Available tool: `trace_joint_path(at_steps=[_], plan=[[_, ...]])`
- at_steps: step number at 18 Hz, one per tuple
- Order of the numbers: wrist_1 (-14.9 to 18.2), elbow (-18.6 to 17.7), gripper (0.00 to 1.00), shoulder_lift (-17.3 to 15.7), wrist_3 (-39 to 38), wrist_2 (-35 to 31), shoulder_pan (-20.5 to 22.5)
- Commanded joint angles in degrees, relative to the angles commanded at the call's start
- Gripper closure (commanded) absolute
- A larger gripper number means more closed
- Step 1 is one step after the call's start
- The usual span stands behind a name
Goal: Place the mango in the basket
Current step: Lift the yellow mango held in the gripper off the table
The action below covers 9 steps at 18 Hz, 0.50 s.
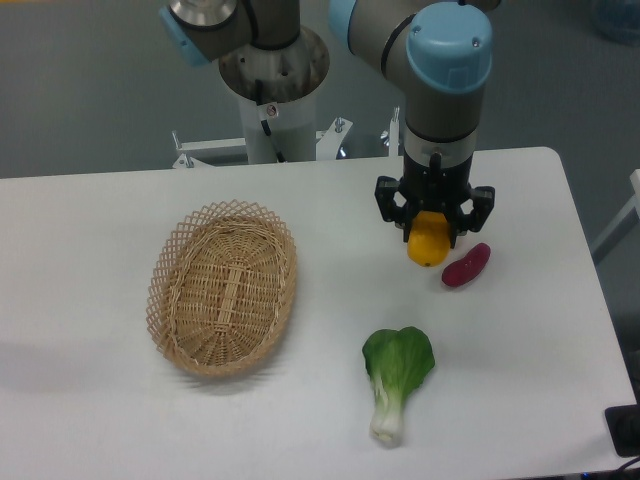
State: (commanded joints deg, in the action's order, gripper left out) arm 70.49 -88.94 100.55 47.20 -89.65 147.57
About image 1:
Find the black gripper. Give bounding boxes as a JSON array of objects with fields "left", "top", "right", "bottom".
[{"left": 375, "top": 153, "right": 495, "bottom": 249}]

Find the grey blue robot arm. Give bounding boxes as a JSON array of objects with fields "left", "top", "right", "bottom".
[{"left": 159, "top": 1, "right": 495, "bottom": 240}]

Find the oval wicker basket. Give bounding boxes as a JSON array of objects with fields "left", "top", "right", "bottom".
[{"left": 146, "top": 200, "right": 297, "bottom": 378}]

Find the purple sweet potato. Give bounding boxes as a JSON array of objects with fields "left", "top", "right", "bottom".
[{"left": 441, "top": 243, "right": 492, "bottom": 288}]

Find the green bok choy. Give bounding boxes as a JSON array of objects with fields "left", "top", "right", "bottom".
[{"left": 362, "top": 326, "right": 436, "bottom": 447}]

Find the white furniture leg right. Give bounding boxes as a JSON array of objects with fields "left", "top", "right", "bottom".
[{"left": 590, "top": 169, "right": 639, "bottom": 265}]

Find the blue object top right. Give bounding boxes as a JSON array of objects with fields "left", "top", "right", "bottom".
[{"left": 590, "top": 0, "right": 639, "bottom": 47}]

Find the black device at table edge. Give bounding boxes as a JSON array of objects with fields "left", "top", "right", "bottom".
[{"left": 605, "top": 404, "right": 639, "bottom": 457}]

